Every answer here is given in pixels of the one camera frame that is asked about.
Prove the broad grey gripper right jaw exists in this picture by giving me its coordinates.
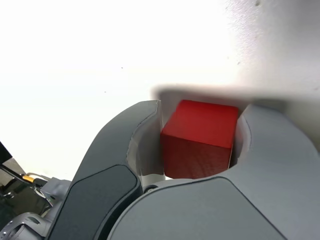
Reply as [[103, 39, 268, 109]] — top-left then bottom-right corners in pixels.
[[107, 103, 320, 240]]

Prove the red cube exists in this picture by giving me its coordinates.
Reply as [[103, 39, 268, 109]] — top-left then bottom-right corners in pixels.
[[160, 99, 239, 180]]

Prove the narrow grey gripper left jaw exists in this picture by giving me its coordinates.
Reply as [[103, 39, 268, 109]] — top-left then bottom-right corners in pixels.
[[48, 99, 166, 240]]

